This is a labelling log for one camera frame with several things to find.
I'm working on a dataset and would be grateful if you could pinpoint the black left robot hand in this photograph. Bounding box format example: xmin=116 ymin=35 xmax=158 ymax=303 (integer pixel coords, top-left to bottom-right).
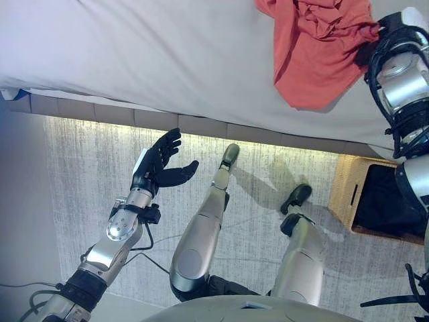
xmin=130 ymin=127 xmax=200 ymax=197

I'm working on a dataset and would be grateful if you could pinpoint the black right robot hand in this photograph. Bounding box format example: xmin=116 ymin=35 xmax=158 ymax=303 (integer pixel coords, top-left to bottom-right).
xmin=354 ymin=6 xmax=429 ymax=66

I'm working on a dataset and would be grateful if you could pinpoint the orange garment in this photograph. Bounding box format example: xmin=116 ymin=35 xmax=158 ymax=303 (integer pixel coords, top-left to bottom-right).
xmin=254 ymin=0 xmax=381 ymax=110

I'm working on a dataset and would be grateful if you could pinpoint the navy black garment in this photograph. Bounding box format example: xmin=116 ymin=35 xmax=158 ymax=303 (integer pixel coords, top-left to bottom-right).
xmin=353 ymin=164 xmax=428 ymax=237

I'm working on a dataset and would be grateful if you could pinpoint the white bed with pillows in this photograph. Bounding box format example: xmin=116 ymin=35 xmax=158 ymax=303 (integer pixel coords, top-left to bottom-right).
xmin=0 ymin=0 xmax=429 ymax=152

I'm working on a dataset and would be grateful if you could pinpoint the brown wicker basket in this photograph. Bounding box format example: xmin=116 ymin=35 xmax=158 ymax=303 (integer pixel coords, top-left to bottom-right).
xmin=328 ymin=154 xmax=426 ymax=246

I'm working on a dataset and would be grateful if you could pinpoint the grey striped rug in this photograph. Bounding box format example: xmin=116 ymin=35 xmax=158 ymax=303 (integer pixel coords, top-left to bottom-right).
xmin=43 ymin=115 xmax=429 ymax=322

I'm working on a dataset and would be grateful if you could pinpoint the silver left robot leg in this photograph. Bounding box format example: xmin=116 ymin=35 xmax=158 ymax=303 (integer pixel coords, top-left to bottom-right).
xmin=169 ymin=143 xmax=241 ymax=301

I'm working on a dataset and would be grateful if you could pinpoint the silver robot leg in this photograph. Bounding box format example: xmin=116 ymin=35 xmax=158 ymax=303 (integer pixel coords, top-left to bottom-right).
xmin=269 ymin=183 xmax=324 ymax=308
xmin=169 ymin=143 xmax=241 ymax=301

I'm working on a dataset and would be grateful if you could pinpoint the grey robot torso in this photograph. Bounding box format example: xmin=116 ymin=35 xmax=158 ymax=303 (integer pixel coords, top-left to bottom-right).
xmin=143 ymin=294 xmax=356 ymax=322

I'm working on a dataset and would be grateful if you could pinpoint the silver right robot leg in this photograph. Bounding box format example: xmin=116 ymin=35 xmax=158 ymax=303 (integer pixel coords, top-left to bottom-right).
xmin=269 ymin=183 xmax=324 ymax=308

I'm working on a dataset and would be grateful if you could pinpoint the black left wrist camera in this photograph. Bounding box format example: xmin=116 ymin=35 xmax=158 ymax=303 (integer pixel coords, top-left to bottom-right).
xmin=143 ymin=203 xmax=161 ymax=224

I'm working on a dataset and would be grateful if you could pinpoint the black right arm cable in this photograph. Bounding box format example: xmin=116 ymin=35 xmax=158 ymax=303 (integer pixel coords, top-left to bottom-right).
xmin=363 ymin=26 xmax=429 ymax=158

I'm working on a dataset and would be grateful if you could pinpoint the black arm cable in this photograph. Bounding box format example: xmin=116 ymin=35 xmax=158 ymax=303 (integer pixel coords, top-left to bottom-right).
xmin=18 ymin=223 xmax=155 ymax=322
xmin=363 ymin=26 xmax=429 ymax=158

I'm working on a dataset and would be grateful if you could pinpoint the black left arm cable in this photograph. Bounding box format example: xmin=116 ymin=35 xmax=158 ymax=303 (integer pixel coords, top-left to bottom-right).
xmin=18 ymin=223 xmax=155 ymax=322

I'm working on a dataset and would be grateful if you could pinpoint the bed with upholstered frame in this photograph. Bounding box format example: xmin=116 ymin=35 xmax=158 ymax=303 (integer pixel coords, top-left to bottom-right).
xmin=0 ymin=0 xmax=429 ymax=160

